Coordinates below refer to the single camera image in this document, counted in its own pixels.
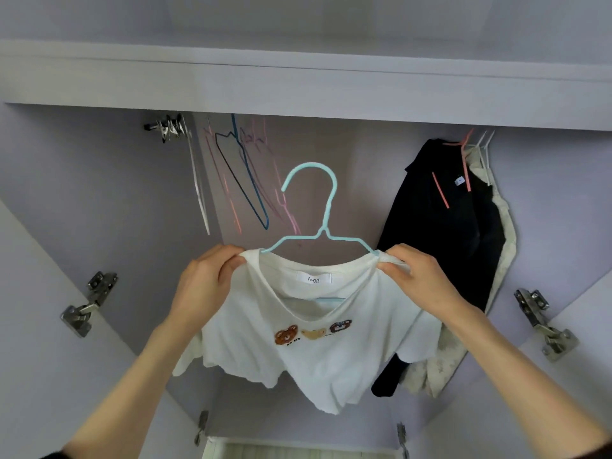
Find light blue wire hanger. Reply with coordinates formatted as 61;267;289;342
260;162;377;257

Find black garment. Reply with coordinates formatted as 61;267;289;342
421;138;507;302

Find beige printed shirt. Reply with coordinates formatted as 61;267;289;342
400;152;520;398

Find grey wardrobe shelf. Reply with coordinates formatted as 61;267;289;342
0;38;612;133

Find person's black right sleeve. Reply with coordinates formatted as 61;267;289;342
576;439;612;459

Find metal clip hanger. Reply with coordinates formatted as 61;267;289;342
143;112;191;143

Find metal door hinge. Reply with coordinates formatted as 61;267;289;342
61;271;120;337
194;409;210;448
396;421;411;459
514;288;579;362

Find bunch of coloured wire hangers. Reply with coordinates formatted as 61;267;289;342
201;114;303;236

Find white bear t-shirt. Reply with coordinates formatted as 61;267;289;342
172;246;444;416

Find grey wooden wardrobe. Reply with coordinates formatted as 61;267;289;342
0;0;612;459

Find black shorts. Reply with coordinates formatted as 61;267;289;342
371;138;470;398

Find person's right hand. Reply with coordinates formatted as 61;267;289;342
375;244;474;326

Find person's left hand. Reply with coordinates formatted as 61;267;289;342
163;244;248;337

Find pink wire hanger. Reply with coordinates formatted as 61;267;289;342
430;129;477;211

